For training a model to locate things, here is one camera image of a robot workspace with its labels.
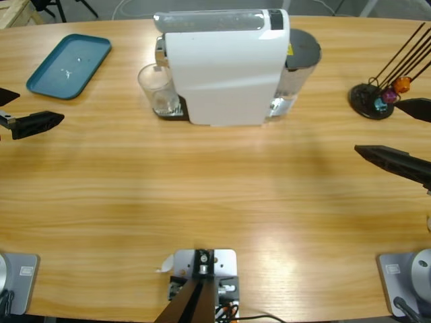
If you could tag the wooden crate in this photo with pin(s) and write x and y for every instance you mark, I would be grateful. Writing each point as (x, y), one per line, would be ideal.
(15, 13)

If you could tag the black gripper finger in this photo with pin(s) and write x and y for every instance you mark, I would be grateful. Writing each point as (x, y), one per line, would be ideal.
(417, 108)
(397, 163)

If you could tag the white metal leg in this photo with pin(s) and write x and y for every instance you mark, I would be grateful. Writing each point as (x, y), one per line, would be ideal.
(367, 7)

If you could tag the black stand legs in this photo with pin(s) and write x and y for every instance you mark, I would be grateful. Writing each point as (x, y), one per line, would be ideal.
(60, 8)

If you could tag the black capsule holder with rods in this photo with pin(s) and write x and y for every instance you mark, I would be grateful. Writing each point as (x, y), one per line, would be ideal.
(363, 101)

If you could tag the dark camera post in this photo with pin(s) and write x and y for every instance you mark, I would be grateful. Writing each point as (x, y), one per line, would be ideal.
(198, 296)

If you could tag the clear drinking glass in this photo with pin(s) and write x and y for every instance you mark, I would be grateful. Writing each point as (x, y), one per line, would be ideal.
(155, 84)

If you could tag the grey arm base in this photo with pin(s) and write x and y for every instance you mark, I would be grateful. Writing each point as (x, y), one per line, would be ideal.
(20, 282)
(404, 276)

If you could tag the teal plastic tray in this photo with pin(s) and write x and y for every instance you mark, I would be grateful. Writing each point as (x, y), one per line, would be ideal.
(70, 64)

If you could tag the white paper tag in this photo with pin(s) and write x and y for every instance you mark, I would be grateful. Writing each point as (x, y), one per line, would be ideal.
(166, 264)

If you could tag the white capsule coffee machine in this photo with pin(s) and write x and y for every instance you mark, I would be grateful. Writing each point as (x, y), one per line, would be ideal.
(222, 74)

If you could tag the clear water tank dark lid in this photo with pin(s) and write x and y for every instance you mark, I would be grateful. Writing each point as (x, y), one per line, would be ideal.
(303, 47)

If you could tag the purple coffee capsule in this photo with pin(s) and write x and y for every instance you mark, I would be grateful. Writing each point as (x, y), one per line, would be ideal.
(389, 96)

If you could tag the orange coffee capsule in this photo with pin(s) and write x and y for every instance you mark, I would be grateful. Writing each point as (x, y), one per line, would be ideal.
(401, 85)

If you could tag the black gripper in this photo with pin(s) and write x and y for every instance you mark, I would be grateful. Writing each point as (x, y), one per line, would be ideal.
(6, 119)

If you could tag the white mount block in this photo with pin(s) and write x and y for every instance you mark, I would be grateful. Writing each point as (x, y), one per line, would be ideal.
(225, 262)

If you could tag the blue coffee capsule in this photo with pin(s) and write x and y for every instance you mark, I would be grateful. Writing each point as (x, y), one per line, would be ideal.
(380, 105)

